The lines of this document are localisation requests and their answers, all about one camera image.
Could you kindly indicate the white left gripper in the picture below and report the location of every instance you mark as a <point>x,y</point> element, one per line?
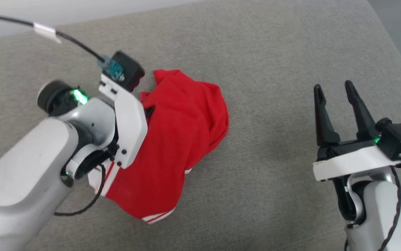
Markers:
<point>130,125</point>

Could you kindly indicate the red garment with white stripes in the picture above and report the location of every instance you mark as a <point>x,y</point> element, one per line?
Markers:
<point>176,139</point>

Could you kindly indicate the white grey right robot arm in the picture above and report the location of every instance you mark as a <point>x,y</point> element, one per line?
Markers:
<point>378,209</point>

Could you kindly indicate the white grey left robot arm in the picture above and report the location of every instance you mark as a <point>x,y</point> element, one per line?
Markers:
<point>22,174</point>

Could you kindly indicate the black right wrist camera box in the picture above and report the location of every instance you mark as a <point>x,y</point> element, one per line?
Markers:
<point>400,137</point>

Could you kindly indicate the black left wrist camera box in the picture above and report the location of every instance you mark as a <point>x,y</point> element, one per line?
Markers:
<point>129,71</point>

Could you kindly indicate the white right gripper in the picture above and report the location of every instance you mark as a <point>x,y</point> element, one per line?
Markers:
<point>353,162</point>

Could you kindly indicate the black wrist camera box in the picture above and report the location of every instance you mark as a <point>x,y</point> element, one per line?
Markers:
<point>400,137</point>
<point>129,71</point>

